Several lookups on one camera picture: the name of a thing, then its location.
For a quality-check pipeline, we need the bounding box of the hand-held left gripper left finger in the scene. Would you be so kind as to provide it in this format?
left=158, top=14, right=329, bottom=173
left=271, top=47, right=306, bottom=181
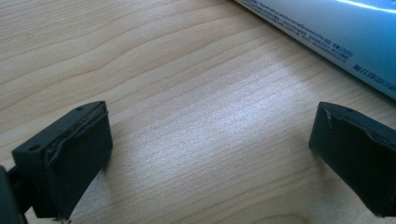
left=11, top=100, right=114, bottom=220

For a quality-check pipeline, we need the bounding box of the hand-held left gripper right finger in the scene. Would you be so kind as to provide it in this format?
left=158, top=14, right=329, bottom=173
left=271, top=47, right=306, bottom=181
left=308, top=101, right=396, bottom=218

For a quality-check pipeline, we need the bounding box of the blue and white tube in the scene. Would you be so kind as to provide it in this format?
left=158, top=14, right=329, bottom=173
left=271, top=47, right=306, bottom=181
left=233, top=0, right=396, bottom=101

